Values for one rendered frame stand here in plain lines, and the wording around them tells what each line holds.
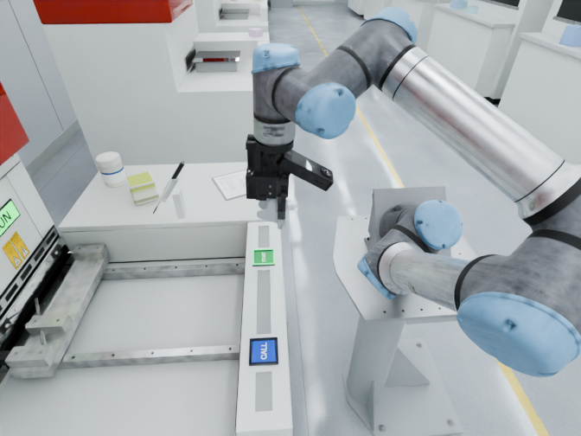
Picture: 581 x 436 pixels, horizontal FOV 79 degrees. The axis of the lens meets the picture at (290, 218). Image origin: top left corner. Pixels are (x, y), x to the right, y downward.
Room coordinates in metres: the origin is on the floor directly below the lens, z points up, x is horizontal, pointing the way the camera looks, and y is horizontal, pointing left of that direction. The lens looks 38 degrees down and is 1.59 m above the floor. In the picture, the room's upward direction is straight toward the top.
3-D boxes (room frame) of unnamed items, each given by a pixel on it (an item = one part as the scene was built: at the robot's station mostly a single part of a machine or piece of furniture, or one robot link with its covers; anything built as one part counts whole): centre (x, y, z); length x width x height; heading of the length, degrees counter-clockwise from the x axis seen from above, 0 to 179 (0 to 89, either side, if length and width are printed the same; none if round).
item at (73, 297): (0.57, 0.56, 0.87); 0.36 x 0.08 x 0.03; 3
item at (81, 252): (0.73, 0.57, 0.89); 0.08 x 0.03 x 0.03; 93
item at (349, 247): (0.79, -0.36, 0.75); 0.45 x 0.44 x 0.13; 94
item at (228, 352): (0.44, 0.36, 0.84); 0.50 x 0.02 x 0.03; 93
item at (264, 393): (0.51, 0.06, 0.89); 0.55 x 0.09 x 0.14; 3
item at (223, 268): (0.71, 0.38, 0.84); 0.50 x 0.02 x 0.03; 93
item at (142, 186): (0.90, 0.45, 1.00); 0.07 x 0.07 x 0.07; 30
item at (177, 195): (0.81, 0.33, 1.03); 0.06 x 0.04 x 0.13; 93
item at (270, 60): (0.59, 0.02, 1.41); 0.09 x 0.08 x 0.11; 35
